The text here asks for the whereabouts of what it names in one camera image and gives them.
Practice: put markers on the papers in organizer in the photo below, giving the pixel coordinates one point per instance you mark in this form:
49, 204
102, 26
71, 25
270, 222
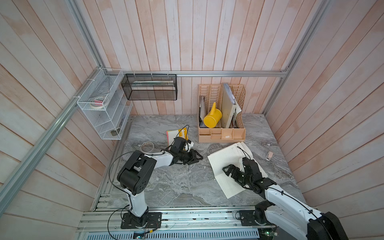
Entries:
237, 111

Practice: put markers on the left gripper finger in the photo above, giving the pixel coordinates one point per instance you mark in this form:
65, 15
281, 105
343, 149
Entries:
190, 161
195, 156

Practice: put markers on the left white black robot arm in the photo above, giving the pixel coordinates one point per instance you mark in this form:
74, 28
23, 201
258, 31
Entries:
134, 177

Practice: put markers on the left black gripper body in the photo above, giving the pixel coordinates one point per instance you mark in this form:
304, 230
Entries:
186, 156

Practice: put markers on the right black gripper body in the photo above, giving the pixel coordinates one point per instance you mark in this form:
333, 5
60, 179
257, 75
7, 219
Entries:
245, 179

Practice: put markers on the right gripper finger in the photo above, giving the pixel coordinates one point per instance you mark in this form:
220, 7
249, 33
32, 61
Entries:
231, 169
238, 178

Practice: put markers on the open cream notebook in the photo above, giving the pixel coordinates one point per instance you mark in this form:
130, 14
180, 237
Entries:
221, 160

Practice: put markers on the cream book in organizer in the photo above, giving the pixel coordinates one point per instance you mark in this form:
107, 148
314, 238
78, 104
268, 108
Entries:
228, 106

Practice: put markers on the clear tape roll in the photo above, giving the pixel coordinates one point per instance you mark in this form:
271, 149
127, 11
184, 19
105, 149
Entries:
147, 147

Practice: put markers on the beige desk organizer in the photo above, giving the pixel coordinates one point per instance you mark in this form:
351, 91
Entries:
208, 94

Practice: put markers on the yellow watering can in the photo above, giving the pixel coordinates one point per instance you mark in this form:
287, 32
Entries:
212, 119

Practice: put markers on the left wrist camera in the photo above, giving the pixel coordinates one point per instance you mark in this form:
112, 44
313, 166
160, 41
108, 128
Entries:
189, 144

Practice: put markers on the white wire shelf rack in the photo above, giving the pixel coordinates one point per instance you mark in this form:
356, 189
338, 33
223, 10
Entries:
109, 122

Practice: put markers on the tape roll on shelf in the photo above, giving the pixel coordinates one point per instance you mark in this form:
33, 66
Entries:
99, 102

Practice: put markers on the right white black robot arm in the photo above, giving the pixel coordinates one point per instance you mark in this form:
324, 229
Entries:
282, 209

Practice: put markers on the small pink eraser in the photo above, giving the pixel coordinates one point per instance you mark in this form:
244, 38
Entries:
269, 155

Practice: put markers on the black mesh wall basket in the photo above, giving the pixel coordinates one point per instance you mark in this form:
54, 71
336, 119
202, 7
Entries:
150, 87

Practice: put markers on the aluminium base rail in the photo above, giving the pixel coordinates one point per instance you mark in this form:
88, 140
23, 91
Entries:
207, 223

